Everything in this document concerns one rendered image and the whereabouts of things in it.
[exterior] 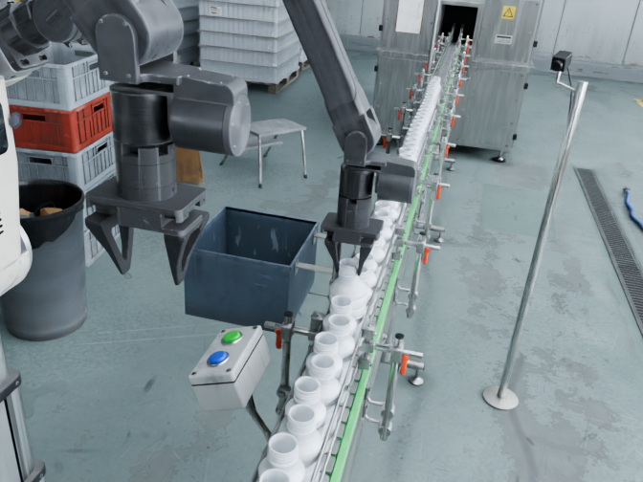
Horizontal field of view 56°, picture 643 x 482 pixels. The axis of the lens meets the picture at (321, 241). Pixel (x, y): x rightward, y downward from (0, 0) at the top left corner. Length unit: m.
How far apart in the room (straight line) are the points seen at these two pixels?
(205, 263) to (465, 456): 1.33
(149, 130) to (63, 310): 2.44
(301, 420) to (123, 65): 0.52
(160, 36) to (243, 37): 7.11
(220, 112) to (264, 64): 7.10
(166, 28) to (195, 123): 0.09
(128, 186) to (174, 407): 2.04
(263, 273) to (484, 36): 4.28
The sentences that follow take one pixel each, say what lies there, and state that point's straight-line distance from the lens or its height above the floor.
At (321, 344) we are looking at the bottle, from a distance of 0.96.
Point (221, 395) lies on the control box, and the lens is 0.99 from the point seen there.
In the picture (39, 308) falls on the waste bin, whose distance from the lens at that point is 2.96.
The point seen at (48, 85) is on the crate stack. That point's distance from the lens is 3.31.
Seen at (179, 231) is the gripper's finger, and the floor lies 1.47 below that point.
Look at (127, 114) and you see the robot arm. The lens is 0.58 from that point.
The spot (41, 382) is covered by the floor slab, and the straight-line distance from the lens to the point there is 2.84.
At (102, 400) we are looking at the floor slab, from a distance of 2.68.
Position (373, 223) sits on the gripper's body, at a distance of 1.06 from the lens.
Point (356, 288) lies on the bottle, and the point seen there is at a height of 1.17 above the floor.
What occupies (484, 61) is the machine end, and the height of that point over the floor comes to 0.88.
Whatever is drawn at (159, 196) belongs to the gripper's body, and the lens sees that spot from 0.61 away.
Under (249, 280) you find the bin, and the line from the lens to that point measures 1.66.
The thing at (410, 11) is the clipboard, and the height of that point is 1.23.
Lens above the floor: 1.73
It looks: 26 degrees down
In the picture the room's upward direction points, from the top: 5 degrees clockwise
